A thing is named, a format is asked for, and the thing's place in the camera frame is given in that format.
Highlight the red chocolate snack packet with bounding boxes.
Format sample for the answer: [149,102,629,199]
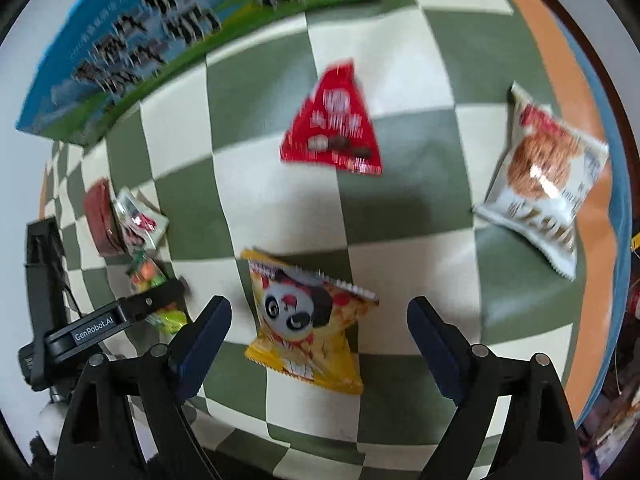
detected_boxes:
[279,59,385,177]

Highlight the small white face-print packet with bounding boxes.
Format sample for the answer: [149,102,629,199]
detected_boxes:
[112,187,170,256]

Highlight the green candy snack packet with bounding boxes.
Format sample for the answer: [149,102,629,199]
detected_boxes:
[125,255,191,336]

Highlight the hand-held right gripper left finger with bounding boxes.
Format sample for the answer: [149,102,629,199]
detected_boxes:
[52,295,233,480]

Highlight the dark red meat snack packet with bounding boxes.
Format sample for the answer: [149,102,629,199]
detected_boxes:
[82,177,126,257]

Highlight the printed cardboard box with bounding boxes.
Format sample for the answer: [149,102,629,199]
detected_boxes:
[15,0,386,148]

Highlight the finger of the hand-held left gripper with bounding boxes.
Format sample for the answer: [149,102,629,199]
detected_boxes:
[117,280,186,322]

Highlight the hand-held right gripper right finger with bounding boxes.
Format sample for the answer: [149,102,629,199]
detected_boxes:
[406,295,584,480]

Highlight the white cookie snack packet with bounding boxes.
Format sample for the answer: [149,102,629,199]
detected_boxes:
[472,81,610,281]

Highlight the green white checkered mat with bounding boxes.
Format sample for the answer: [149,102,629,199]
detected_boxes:
[37,0,623,480]

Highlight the yellow panda snack packet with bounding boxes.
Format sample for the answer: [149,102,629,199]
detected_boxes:
[240,247,381,396]

